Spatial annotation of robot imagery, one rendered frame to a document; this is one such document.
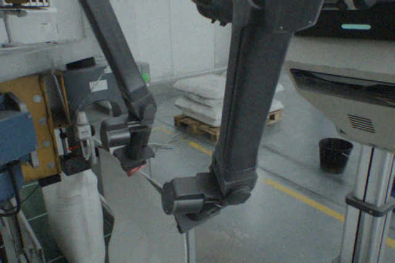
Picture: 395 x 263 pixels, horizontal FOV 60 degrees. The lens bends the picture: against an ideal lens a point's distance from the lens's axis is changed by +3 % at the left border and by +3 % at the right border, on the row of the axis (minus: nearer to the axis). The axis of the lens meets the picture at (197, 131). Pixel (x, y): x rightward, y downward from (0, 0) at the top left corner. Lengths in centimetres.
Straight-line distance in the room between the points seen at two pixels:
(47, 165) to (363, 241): 99
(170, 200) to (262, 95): 27
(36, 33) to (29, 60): 295
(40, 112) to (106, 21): 43
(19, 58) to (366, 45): 77
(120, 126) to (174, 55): 535
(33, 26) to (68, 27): 151
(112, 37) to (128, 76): 9
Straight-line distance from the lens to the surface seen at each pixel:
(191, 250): 147
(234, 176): 54
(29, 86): 107
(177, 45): 618
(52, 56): 99
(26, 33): 385
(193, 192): 58
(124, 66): 80
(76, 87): 109
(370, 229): 118
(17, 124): 82
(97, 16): 75
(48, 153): 113
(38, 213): 225
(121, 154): 94
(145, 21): 582
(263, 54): 36
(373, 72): 78
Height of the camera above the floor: 153
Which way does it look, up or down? 21 degrees down
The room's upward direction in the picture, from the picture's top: 1 degrees counter-clockwise
